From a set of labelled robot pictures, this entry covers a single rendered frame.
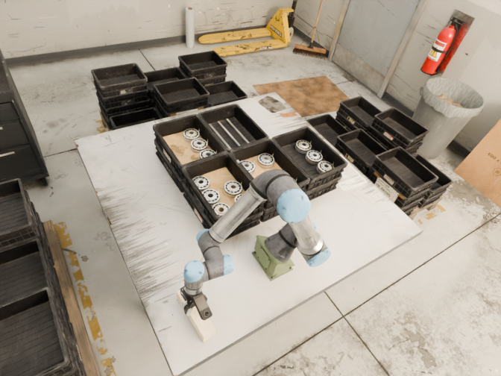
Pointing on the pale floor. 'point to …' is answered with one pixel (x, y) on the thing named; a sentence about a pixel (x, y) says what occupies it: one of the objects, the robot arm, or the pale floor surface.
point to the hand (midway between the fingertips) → (195, 311)
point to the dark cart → (17, 135)
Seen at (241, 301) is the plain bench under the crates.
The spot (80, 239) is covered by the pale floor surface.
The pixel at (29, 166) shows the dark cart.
